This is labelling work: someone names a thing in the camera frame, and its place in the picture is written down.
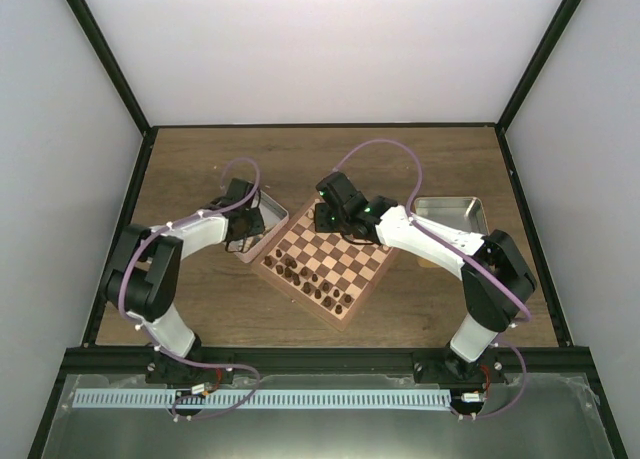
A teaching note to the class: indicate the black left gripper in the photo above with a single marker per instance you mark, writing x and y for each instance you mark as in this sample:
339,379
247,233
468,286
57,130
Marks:
258,228

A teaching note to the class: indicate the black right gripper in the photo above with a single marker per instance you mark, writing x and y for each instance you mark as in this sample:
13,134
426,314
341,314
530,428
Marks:
322,224

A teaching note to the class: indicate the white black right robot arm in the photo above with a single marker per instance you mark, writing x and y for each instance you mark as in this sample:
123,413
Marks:
495,277

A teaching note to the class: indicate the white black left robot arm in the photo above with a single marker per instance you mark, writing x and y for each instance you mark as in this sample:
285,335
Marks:
142,275

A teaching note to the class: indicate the wooden chess board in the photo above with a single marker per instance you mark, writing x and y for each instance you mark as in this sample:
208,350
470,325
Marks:
327,262

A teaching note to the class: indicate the pink metal tin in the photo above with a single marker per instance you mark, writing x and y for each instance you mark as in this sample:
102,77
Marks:
274,217

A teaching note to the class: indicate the yellow bear tin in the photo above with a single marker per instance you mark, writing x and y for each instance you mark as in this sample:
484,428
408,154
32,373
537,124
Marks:
459,212

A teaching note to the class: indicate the black aluminium frame rail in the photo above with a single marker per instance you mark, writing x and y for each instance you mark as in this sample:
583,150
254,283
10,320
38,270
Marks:
272,361

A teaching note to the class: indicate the light blue slotted cable duct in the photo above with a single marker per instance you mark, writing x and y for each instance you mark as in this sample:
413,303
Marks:
438,400

